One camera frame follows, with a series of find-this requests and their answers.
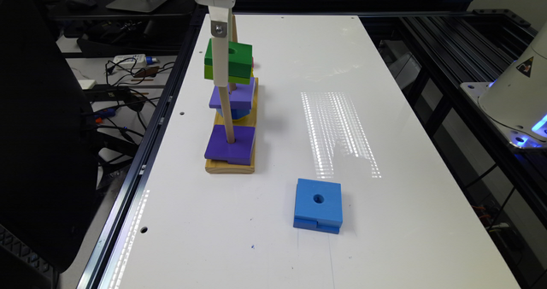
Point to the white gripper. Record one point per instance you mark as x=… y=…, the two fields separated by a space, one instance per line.
x=221 y=32

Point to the green square block with hole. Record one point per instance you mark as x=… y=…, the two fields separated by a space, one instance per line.
x=240 y=63

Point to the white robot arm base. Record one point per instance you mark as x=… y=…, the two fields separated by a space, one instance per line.
x=516 y=101

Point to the light purple square block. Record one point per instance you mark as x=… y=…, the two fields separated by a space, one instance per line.
x=241 y=98

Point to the blue block under purple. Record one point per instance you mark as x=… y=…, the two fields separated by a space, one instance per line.
x=238 y=114

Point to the dark purple square block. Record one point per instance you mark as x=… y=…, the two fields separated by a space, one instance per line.
x=239 y=152

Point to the blue square block with hole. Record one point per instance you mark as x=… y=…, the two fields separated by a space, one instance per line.
x=318 y=206

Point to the far wooden peg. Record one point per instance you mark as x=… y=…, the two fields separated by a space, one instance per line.
x=233 y=27

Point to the near wooden peg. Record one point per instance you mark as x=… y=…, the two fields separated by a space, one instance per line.
x=227 y=113

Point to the white power adapter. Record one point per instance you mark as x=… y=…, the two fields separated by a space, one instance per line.
x=135 y=61

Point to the wooden peg board base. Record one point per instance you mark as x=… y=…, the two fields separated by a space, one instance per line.
x=222 y=167

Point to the black office chair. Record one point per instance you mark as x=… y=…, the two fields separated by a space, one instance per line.
x=48 y=161

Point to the black aluminium frame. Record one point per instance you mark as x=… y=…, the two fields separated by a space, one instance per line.
x=364 y=93

